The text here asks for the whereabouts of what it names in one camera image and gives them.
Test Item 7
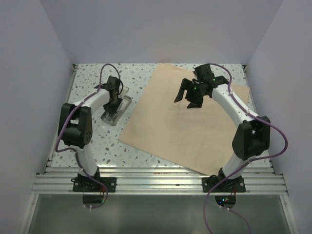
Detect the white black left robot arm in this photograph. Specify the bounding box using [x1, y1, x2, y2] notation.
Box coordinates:
[55, 76, 124, 177]

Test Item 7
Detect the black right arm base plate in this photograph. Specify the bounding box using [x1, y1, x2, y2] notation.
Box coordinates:
[201, 176, 246, 193]

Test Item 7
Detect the metal tray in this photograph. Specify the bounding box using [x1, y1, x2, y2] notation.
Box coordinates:
[100, 95, 132, 126]

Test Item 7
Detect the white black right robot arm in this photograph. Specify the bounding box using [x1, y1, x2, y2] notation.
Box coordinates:
[175, 64, 271, 180]

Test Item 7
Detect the beige cloth mat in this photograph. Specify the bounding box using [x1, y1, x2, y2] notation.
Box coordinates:
[119, 63, 236, 175]

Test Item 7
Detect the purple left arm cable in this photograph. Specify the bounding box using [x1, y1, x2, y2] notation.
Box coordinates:
[55, 63, 122, 209]

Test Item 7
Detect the aluminium rail frame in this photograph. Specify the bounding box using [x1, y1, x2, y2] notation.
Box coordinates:
[20, 63, 298, 234]

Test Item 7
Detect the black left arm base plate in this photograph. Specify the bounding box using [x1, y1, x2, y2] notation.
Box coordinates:
[71, 176, 117, 193]

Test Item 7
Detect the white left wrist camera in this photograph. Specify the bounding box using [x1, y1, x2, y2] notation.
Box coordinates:
[119, 87, 129, 98]

